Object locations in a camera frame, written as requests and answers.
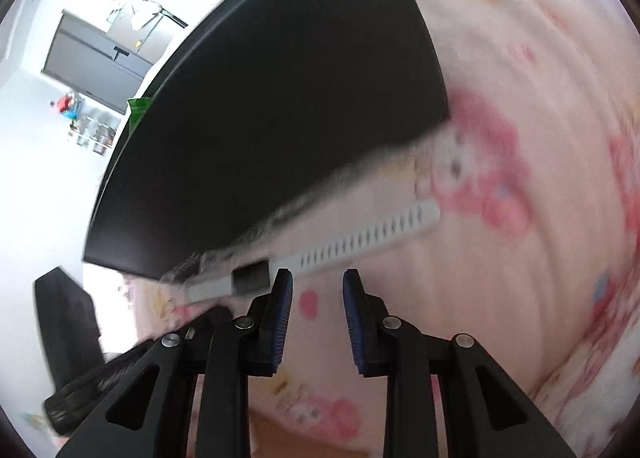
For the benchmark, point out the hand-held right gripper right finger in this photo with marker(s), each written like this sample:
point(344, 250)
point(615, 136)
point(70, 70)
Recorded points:
point(352, 318)

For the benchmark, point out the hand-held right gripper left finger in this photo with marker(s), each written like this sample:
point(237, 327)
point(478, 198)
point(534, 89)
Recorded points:
point(282, 318)

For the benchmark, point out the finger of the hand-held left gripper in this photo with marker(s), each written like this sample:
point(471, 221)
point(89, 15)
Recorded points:
point(210, 319)

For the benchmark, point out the black storage box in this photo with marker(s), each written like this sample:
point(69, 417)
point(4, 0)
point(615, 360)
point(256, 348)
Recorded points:
point(275, 113)

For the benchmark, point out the pink printed blanket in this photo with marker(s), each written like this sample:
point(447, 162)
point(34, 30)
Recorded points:
point(525, 288)

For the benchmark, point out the shelf with small figures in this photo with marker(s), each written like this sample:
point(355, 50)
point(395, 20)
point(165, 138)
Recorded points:
point(85, 128)

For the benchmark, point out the green packet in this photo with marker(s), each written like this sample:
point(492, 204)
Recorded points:
point(137, 110)

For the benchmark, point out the dark grey cabinet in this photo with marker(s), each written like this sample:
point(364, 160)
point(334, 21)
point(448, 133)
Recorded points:
point(85, 63)

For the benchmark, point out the silver fridge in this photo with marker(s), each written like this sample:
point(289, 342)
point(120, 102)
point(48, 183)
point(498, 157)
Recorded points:
point(155, 38)

